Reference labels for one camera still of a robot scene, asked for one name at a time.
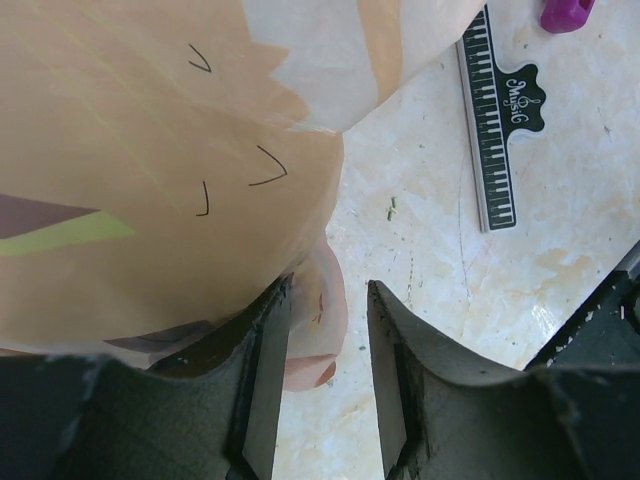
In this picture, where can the purple plastic scoop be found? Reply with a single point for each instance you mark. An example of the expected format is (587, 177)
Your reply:
(565, 16)

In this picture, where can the beige cat litter bag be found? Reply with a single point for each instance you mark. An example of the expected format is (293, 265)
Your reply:
(163, 162)

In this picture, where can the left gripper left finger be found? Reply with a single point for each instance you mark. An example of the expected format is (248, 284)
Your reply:
(224, 393)

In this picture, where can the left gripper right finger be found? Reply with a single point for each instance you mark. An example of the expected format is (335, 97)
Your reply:
(438, 406)

